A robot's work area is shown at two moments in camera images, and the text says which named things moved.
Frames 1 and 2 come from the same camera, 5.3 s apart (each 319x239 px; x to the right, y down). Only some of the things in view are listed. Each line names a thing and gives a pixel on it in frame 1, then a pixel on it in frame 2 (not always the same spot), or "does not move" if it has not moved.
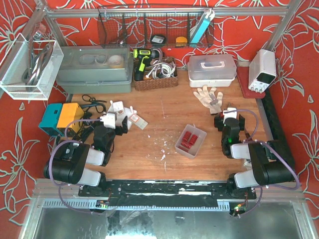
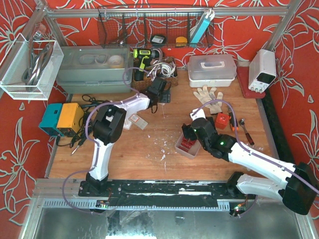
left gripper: [120, 124] to [164, 96]
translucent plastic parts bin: [190, 141] does not move
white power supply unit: [262, 69] does not move
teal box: [50, 120] does not move
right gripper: [229, 122] to [187, 131]
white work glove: [203, 96] does not move
